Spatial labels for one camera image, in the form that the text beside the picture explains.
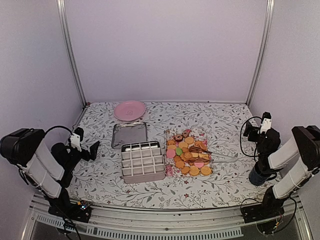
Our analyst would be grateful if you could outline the aluminium frame post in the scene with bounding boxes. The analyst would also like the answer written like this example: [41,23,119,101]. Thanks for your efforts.
[245,0,275,107]
[56,0,87,108]

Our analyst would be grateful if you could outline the small swirl butter cookie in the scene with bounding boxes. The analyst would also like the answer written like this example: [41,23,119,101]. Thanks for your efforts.
[167,139,176,146]

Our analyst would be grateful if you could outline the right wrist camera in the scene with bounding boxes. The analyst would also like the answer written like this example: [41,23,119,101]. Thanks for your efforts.
[243,112,272,142]

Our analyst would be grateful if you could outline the left aluminium frame post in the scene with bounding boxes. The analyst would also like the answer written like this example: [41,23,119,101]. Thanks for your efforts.
[56,0,87,108]

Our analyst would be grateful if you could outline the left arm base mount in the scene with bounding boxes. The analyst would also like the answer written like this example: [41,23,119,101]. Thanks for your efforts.
[48,201,92,223]

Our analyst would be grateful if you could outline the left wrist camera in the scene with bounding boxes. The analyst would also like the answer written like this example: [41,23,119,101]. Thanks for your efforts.
[69,127,84,152]

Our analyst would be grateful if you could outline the silver tin lid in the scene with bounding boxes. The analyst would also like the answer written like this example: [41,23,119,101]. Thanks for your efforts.
[111,122,148,150]

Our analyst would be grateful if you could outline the floral cookie tray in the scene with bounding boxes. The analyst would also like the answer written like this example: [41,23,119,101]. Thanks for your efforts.
[165,128,213,178]

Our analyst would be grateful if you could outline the front aluminium rail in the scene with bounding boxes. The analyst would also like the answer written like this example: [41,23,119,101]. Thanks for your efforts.
[22,194,315,240]

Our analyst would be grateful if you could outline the dark blue mug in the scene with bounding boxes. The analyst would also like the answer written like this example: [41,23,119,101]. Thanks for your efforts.
[248,166,277,186]

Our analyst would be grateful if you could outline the round cracker cookie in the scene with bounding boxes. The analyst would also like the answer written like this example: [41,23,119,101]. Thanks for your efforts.
[200,166,212,176]
[178,141,189,149]
[184,136,195,145]

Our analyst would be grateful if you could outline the pink divided cookie tin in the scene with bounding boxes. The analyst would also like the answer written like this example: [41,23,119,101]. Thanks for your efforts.
[121,141,166,184]

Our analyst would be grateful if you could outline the right aluminium frame post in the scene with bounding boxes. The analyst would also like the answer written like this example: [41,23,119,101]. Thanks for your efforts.
[245,0,275,107]

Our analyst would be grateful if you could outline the green sandwich cookie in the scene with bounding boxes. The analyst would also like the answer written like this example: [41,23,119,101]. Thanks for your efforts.
[175,147,183,156]

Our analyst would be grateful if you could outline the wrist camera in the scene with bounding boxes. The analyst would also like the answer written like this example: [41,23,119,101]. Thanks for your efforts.
[243,112,272,142]
[69,127,84,152]

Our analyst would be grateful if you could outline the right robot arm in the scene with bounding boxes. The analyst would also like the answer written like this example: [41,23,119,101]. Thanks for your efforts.
[249,125,320,218]

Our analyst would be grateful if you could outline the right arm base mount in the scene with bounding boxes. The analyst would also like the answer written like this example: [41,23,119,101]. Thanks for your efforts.
[240,204,285,235]

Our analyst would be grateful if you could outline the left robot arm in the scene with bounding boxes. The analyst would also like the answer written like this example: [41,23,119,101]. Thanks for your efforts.
[0,127,100,217]

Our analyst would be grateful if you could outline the pink plate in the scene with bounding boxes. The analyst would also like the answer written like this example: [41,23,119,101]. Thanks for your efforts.
[114,100,146,122]

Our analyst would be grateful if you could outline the metal tongs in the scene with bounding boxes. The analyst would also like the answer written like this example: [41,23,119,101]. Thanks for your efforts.
[189,146,238,163]

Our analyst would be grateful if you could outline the chocolate sprinkle donut cookie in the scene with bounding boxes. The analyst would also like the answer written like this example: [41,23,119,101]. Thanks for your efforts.
[173,134,184,142]

